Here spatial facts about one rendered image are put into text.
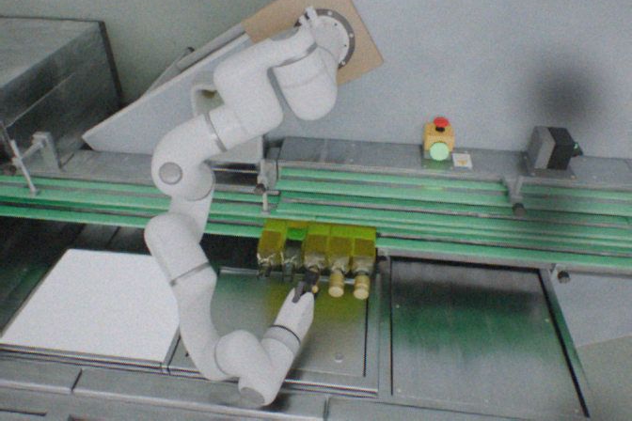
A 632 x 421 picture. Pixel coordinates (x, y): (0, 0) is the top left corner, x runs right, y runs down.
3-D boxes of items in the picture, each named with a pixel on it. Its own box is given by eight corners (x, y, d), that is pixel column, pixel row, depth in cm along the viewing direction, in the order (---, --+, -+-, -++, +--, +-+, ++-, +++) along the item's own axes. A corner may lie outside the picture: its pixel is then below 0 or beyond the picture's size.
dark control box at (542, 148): (526, 150, 128) (533, 168, 121) (533, 124, 123) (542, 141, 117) (558, 152, 127) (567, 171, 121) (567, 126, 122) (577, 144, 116)
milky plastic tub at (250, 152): (210, 143, 138) (200, 160, 131) (198, 70, 125) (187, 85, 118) (269, 148, 137) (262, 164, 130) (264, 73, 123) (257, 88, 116)
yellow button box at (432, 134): (421, 144, 131) (422, 159, 125) (425, 119, 126) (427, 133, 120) (448, 146, 130) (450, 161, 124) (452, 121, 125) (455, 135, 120)
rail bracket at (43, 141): (60, 158, 144) (14, 205, 126) (41, 108, 134) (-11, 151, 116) (75, 160, 144) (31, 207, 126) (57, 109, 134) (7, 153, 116)
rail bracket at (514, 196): (497, 181, 120) (509, 216, 109) (505, 157, 116) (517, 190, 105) (514, 182, 120) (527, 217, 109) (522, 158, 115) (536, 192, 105)
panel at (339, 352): (69, 252, 140) (-8, 354, 112) (66, 244, 138) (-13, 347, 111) (379, 280, 131) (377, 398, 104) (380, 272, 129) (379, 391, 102)
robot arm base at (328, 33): (281, 17, 112) (268, 39, 100) (330, -7, 108) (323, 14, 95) (310, 74, 120) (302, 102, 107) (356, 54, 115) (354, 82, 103)
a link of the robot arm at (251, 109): (228, 138, 100) (189, 69, 91) (332, 91, 99) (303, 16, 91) (229, 158, 92) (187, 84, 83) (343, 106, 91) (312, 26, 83)
